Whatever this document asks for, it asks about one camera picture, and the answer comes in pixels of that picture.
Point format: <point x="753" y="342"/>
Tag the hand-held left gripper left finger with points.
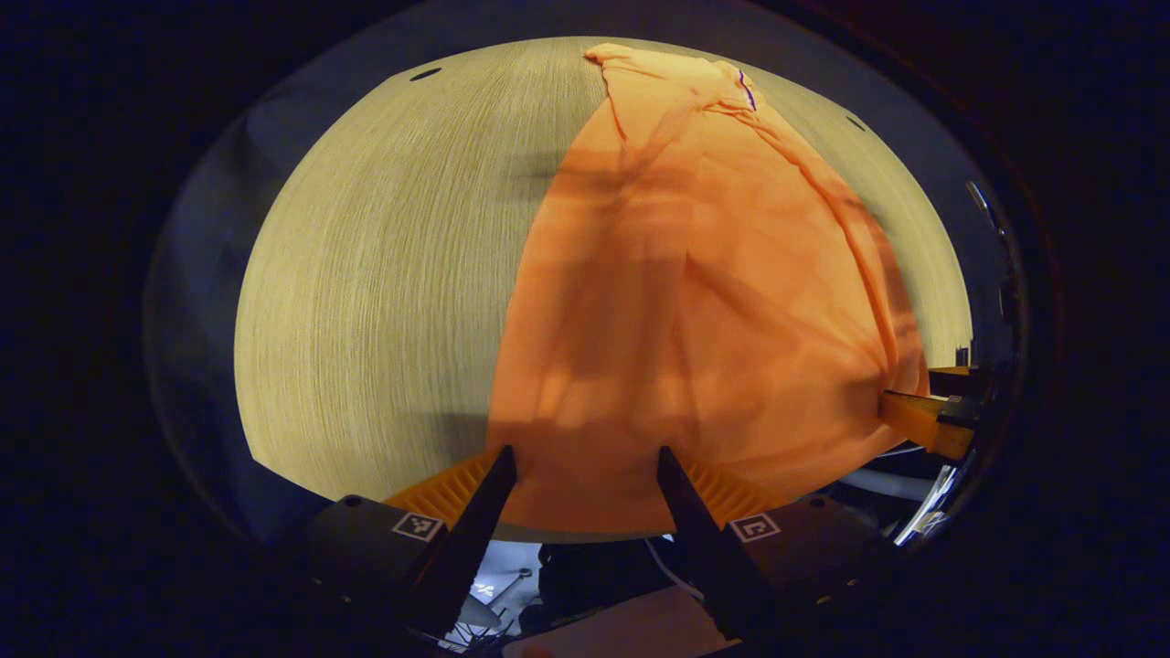
<point x="471" y="539"/>

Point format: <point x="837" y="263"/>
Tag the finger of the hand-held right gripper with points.
<point x="923" y="419"/>
<point x="955" y="381"/>

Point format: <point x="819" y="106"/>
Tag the white pipe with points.
<point x="891" y="484"/>

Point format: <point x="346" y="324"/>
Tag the orange T-shirt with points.
<point x="695" y="320"/>

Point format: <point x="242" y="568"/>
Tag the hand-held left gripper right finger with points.
<point x="704" y="548"/>

